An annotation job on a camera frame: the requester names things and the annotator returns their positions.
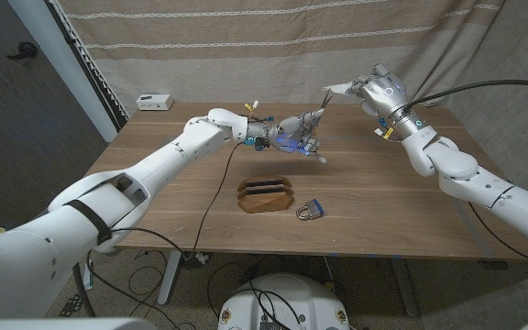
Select black door handle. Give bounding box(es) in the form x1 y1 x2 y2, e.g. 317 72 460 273
6 41 39 61

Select white power strip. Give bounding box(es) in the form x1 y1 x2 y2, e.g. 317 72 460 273
136 93 174 112

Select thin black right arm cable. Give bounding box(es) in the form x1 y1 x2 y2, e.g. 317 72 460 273
467 201 528 272

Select dark grey door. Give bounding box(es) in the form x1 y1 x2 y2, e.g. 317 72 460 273
0 0 109 226

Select beige striped backdrop curtain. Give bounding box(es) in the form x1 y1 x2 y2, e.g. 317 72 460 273
57 0 506 116

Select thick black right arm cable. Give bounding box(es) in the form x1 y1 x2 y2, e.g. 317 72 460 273
403 80 528 114

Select grey handled scissors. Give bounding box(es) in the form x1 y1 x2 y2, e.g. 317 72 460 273
307 89 334 132

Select black perforated floor bracket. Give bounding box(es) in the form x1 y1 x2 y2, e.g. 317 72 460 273
59 293 84 318

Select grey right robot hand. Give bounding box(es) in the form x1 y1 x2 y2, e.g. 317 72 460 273
349 62 425 139

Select white robot chest cover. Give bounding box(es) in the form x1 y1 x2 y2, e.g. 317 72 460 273
0 317 158 330

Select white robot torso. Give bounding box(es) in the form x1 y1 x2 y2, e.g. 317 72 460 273
217 273 351 330

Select silver padlock with blue base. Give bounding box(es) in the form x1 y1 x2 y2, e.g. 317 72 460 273
295 199 325 222

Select brown wooden scissors holder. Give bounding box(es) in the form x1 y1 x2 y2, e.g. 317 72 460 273
236 172 295 215

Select white tissue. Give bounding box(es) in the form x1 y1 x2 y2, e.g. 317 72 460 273
322 81 356 96

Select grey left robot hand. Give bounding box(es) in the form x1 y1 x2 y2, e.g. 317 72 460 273
268 108 329 165

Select white strip on floor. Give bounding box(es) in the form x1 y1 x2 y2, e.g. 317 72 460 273
82 260 94 292

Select white table leg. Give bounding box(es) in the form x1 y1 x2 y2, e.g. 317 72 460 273
390 257 420 318
157 250 183 306

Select black backdrop frame pole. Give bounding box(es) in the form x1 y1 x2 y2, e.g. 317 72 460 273
46 0 130 133

